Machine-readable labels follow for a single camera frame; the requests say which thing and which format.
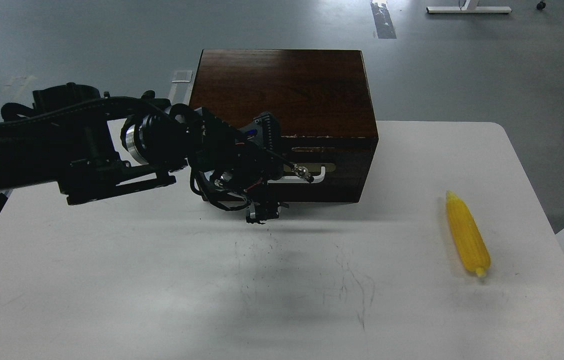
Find wooden drawer with white handle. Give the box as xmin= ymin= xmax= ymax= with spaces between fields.
xmin=279 ymin=136 xmax=379 ymax=181

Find grey floor tape strip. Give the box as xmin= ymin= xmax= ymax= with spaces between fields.
xmin=369 ymin=0 xmax=397 ymax=40

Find dark wooden drawer cabinet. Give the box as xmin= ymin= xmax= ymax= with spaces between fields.
xmin=189 ymin=49 xmax=379 ymax=203

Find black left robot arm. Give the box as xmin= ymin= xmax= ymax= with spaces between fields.
xmin=0 ymin=82 xmax=315 ymax=224

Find white floor tape marks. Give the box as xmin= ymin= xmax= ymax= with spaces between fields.
xmin=168 ymin=70 xmax=195 ymax=105

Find white desk leg base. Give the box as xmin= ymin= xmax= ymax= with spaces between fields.
xmin=426 ymin=0 xmax=512 ymax=14

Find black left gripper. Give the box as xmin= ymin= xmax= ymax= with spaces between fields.
xmin=182 ymin=105 xmax=315 ymax=224

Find yellow corn cob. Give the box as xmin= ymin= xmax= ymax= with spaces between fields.
xmin=445 ymin=190 xmax=491 ymax=279

